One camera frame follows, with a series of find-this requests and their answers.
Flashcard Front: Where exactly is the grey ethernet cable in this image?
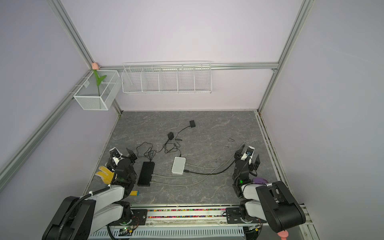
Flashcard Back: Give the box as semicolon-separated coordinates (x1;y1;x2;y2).
185;142;247;170
149;158;235;187
151;170;233;179

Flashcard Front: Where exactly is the black network switch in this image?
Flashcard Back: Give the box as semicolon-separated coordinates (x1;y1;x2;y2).
137;162;155;187

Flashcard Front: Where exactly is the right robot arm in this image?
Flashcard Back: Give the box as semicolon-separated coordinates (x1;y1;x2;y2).
232;146;307;233

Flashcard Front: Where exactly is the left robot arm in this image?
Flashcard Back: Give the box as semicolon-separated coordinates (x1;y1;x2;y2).
42;148;138;240

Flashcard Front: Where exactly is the black power adapter plug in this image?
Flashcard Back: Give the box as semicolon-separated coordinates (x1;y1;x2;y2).
168;132;174;141

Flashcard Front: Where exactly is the pink purple toy shovel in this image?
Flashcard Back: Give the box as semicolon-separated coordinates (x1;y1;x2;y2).
253;178;269;185

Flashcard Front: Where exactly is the yellow work glove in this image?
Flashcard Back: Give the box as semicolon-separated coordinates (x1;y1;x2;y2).
95;166;116;185

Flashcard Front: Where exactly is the blue yellow toy rake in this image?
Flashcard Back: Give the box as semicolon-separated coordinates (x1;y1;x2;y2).
129;191;140;196

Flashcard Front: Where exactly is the black power brick far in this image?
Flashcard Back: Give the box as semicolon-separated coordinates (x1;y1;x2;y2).
190;120;196;128

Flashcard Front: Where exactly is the white mesh basket small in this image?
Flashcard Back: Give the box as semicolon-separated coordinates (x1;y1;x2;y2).
74;70;122;111

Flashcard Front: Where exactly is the artificial tulip flower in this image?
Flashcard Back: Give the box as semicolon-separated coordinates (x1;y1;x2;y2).
92;63;107;97

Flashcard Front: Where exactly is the black power cord tangled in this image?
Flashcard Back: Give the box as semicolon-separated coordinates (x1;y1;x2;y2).
136;126;191;162

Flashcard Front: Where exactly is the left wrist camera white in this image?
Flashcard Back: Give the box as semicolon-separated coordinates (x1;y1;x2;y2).
108;148;122;166

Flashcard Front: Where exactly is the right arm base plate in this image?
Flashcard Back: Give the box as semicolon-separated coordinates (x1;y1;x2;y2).
222;207;267;224

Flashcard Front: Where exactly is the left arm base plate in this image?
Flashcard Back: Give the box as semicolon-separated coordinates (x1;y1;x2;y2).
118;209;148;226

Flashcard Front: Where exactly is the white wire basket long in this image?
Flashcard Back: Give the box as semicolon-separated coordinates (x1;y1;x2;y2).
122;61;213;95

